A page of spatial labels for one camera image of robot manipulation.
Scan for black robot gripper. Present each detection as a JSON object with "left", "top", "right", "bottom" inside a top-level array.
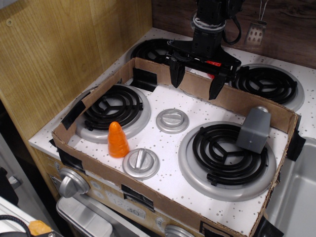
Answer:
[{"left": 167, "top": 27, "right": 241, "bottom": 100}]

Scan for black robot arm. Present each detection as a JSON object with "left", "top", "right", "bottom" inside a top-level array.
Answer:
[{"left": 166, "top": 0, "right": 243, "bottom": 100}]

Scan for back left black burner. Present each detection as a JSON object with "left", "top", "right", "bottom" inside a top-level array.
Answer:
[{"left": 128, "top": 39, "right": 169, "bottom": 66}]

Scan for black burner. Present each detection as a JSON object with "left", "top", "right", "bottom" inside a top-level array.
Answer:
[
  {"left": 128, "top": 39, "right": 169, "bottom": 66},
  {"left": 76, "top": 84, "right": 151, "bottom": 144},
  {"left": 178, "top": 122, "right": 277, "bottom": 201},
  {"left": 229, "top": 64, "right": 305, "bottom": 111}
]

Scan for silver stove knob upper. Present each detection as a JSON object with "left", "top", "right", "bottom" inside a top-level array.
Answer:
[{"left": 156, "top": 109, "right": 190, "bottom": 134}]

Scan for silver stove knob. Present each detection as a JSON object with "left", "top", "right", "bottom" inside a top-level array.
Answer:
[
  {"left": 156, "top": 109, "right": 190, "bottom": 134},
  {"left": 122, "top": 148, "right": 160, "bottom": 180}
]

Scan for hanging metal grater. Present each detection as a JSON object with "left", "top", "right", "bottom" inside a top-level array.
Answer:
[{"left": 244, "top": 0, "right": 269, "bottom": 47}]

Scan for back right black burner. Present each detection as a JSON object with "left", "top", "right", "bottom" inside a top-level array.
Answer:
[{"left": 229, "top": 64, "right": 305, "bottom": 111}]

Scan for front left black burner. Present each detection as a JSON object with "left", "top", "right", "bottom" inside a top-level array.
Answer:
[{"left": 76, "top": 84, "right": 151, "bottom": 144}]

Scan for front right black burner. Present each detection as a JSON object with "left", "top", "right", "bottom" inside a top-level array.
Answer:
[{"left": 178, "top": 122, "right": 277, "bottom": 201}]

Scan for silver stove knob lower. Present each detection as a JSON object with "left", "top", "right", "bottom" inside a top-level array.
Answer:
[{"left": 122, "top": 148, "right": 160, "bottom": 180}]

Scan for orange plastic carrot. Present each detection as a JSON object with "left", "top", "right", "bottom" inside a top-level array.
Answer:
[{"left": 108, "top": 121, "right": 129, "bottom": 158}]

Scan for silver oven dial right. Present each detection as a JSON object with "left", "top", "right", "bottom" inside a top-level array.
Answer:
[{"left": 164, "top": 225, "right": 191, "bottom": 237}]

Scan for silver oven dial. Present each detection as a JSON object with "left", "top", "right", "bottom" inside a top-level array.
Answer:
[
  {"left": 164, "top": 225, "right": 191, "bottom": 237},
  {"left": 59, "top": 168, "right": 90, "bottom": 198}
]

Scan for grey sink basin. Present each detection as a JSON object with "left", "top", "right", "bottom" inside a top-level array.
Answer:
[{"left": 266, "top": 137, "right": 316, "bottom": 237}]

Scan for silver oven dial left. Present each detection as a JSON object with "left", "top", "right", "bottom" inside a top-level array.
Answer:
[{"left": 59, "top": 168, "right": 90, "bottom": 198}]

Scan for orange object bottom left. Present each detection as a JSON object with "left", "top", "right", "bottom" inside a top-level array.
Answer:
[{"left": 28, "top": 220, "right": 52, "bottom": 236}]

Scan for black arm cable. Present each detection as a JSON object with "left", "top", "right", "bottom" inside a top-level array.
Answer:
[{"left": 221, "top": 14, "right": 242, "bottom": 45}]

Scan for silver oven door handle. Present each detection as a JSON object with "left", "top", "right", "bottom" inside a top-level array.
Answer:
[{"left": 56, "top": 196, "right": 147, "bottom": 237}]

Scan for black braided cable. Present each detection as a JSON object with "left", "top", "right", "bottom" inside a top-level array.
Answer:
[{"left": 0, "top": 214, "right": 32, "bottom": 237}]

